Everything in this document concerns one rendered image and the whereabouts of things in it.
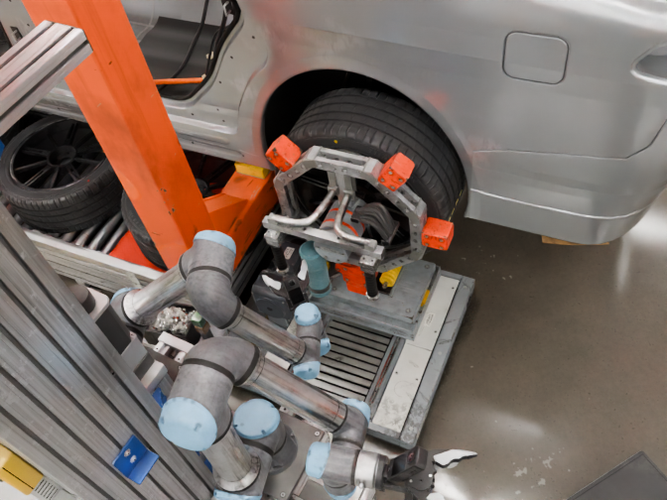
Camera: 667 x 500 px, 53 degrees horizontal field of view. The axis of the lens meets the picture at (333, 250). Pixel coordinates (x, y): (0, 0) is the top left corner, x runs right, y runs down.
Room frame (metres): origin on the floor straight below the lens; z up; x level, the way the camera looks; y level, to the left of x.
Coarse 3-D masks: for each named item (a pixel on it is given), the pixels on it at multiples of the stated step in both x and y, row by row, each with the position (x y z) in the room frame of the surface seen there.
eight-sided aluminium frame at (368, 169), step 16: (304, 160) 1.58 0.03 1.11; (320, 160) 1.56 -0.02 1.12; (336, 160) 1.57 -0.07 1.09; (352, 160) 1.53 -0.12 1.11; (368, 160) 1.51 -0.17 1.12; (288, 176) 1.63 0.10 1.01; (352, 176) 1.49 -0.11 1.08; (368, 176) 1.46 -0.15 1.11; (288, 192) 1.66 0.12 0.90; (384, 192) 1.43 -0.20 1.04; (400, 192) 1.45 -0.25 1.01; (288, 208) 1.65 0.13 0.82; (400, 208) 1.41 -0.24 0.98; (416, 208) 1.39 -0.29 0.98; (416, 224) 1.39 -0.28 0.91; (416, 240) 1.39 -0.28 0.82; (352, 256) 1.53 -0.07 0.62; (384, 256) 1.49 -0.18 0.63; (400, 256) 1.42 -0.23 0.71; (416, 256) 1.38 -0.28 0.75
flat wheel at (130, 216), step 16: (192, 160) 2.42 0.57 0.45; (208, 160) 2.41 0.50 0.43; (224, 160) 2.37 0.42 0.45; (208, 176) 2.25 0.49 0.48; (224, 176) 2.39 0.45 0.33; (208, 192) 2.15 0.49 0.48; (128, 208) 2.13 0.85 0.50; (128, 224) 2.04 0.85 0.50; (144, 240) 1.94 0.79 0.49; (256, 240) 1.96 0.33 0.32; (160, 256) 1.91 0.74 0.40
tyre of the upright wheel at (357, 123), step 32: (320, 96) 1.87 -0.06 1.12; (352, 96) 1.77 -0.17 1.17; (384, 96) 1.73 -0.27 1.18; (320, 128) 1.65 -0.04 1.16; (352, 128) 1.60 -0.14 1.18; (384, 128) 1.59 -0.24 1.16; (416, 128) 1.61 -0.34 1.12; (384, 160) 1.52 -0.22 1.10; (416, 160) 1.49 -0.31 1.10; (448, 160) 1.55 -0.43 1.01; (416, 192) 1.46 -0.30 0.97; (448, 192) 1.47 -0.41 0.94; (320, 224) 1.68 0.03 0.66
